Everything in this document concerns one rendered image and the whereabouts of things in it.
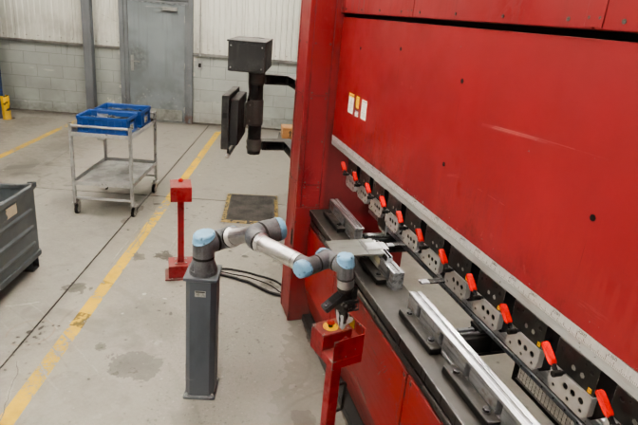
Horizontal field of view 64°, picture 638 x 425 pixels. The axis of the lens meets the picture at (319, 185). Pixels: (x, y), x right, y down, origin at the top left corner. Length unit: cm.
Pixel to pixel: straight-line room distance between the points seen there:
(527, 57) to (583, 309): 75
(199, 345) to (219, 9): 744
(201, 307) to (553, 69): 207
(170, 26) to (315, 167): 676
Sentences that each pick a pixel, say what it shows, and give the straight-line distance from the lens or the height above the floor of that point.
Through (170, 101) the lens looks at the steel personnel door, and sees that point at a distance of 997.
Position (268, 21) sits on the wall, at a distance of 957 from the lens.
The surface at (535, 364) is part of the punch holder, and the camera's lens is 175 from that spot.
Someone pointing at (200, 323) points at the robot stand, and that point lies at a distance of 294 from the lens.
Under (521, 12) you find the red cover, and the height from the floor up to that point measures 220.
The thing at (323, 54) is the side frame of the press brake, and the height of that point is 191.
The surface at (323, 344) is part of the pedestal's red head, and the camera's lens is 242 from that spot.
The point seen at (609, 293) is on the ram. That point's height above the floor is 154.
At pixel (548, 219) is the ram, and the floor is 163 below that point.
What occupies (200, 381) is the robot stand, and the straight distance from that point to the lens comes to 317.
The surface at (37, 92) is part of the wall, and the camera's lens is 1084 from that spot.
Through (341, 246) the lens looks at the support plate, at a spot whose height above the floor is 100.
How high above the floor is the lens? 214
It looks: 18 degrees down
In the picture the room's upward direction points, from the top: 5 degrees clockwise
